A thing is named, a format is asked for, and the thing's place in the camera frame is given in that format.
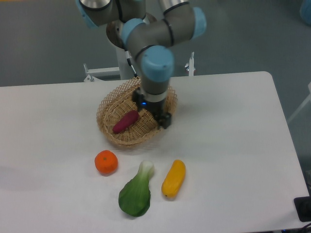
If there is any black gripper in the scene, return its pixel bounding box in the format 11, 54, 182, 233
132, 90, 172, 129

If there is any purple sweet potato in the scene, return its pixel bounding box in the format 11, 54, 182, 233
112, 110, 139, 133

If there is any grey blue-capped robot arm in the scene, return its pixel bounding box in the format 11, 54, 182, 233
76, 0, 207, 129

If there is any woven wicker basket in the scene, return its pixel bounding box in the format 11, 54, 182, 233
96, 77, 177, 147

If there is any yellow corn cob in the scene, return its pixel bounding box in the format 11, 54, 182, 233
161, 160, 186, 199

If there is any orange mandarin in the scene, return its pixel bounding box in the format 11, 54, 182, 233
94, 150, 119, 176

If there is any green bok choy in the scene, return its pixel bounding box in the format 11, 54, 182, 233
118, 160, 154, 217

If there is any black device at table edge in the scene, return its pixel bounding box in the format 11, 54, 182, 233
294, 196, 311, 222

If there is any blue object top right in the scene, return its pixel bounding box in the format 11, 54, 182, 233
299, 0, 311, 26

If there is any black cable on pedestal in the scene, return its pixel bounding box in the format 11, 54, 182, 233
123, 50, 139, 79

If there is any white metal base frame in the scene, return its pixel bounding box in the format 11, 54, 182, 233
83, 52, 196, 82

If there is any white frame at right edge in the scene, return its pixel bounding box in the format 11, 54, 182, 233
287, 83, 311, 124

